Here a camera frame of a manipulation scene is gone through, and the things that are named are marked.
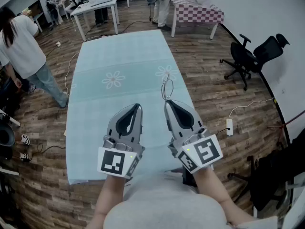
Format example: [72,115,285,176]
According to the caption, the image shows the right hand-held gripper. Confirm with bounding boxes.
[163,100,224,175]

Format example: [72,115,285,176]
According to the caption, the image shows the person's left forearm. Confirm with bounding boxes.
[85,173,127,229]

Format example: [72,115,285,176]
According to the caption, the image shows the person's right forearm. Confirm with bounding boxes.
[194,167,255,224]

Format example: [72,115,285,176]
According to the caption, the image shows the red coat stand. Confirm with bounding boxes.
[268,111,305,150]

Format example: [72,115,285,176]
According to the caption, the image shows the black floor cable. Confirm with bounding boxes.
[116,20,153,34]
[30,144,66,155]

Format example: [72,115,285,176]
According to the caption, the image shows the black box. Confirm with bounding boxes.
[182,165,198,188]

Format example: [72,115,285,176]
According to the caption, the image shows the table with checkered cloth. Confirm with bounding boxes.
[170,0,225,40]

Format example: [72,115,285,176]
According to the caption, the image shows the white power cable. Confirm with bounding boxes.
[228,97,276,120]

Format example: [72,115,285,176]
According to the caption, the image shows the white table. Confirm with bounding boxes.
[70,0,120,42]

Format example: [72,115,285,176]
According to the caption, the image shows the light blue floral tablecloth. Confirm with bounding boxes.
[65,29,195,185]

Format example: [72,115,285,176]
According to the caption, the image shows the white floor cable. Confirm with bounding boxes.
[64,51,81,97]

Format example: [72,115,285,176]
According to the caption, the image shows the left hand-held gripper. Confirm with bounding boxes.
[97,103,146,178]

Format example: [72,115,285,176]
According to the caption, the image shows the black office chair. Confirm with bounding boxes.
[227,127,305,212]
[219,33,290,92]

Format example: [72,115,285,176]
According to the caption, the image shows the thin wire-frame eyeglasses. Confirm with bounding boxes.
[161,73,176,101]

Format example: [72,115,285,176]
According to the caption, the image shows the person's grey shirt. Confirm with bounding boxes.
[103,170,278,229]

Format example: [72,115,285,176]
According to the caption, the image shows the black plug cable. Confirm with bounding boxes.
[215,127,232,136]

